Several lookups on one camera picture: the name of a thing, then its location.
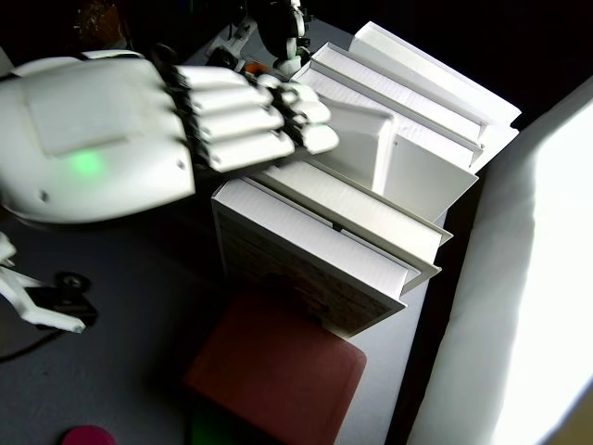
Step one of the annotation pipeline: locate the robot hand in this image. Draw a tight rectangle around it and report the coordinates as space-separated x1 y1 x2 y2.
256 0 312 75
0 42 340 226

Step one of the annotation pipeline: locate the white Fashion India book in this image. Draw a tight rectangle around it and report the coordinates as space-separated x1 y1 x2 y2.
308 95 480 224

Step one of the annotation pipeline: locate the grey book dark spine lettering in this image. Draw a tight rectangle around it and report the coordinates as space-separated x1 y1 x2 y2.
309 41 491 152

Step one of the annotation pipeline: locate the white plain-spine book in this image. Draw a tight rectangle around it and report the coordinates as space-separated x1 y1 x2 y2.
347 20 524 173

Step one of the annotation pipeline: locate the black-spined picture-cover book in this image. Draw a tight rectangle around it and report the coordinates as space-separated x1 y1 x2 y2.
211 177 409 338

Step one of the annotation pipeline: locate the red hardcover book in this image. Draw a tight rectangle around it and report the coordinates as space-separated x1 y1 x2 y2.
183 287 368 445

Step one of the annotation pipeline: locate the pink round block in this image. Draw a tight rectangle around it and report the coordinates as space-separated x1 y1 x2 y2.
61 425 118 445

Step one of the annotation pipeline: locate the green block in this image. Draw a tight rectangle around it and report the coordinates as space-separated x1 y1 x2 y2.
187 407 228 445

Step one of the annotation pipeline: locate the white backdrop sheet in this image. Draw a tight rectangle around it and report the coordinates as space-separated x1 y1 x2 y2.
405 73 593 445

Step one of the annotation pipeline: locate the white camera bracket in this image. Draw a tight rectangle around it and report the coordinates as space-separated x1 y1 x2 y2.
0 230 88 335
203 16 260 70

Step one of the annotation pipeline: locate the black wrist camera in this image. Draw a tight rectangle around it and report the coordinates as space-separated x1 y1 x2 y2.
215 48 240 70
25 272 99 330

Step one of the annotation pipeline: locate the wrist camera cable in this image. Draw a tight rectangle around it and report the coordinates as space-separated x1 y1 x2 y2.
0 327 64 363

